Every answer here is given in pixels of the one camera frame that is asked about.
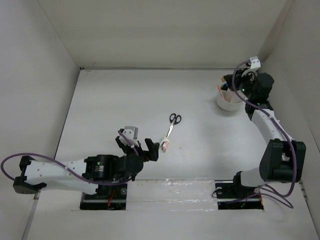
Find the black handled scissors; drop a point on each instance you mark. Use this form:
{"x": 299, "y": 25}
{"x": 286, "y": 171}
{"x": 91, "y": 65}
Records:
{"x": 174, "y": 120}

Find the white round compartment container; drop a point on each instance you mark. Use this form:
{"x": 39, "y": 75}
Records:
{"x": 231, "y": 101}

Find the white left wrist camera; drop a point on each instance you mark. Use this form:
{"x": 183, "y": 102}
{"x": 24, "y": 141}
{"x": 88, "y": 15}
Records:
{"x": 129, "y": 135}

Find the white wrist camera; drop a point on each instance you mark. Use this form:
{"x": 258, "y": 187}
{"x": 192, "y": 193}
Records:
{"x": 129, "y": 135}
{"x": 252, "y": 66}

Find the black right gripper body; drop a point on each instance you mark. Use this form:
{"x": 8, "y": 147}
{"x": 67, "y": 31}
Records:
{"x": 244, "y": 84}

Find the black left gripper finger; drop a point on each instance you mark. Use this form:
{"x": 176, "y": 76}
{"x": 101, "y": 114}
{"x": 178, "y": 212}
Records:
{"x": 124, "y": 146}
{"x": 152, "y": 154}

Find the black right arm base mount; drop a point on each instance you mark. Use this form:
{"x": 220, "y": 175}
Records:
{"x": 230, "y": 195}

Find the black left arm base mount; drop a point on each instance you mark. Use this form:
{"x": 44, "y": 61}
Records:
{"x": 109, "y": 198}

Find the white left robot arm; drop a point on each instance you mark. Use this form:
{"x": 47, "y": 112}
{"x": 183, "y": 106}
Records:
{"x": 88, "y": 175}

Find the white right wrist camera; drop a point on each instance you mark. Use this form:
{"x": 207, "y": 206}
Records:
{"x": 252, "y": 66}

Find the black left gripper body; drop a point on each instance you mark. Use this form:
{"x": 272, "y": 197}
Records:
{"x": 145, "y": 156}

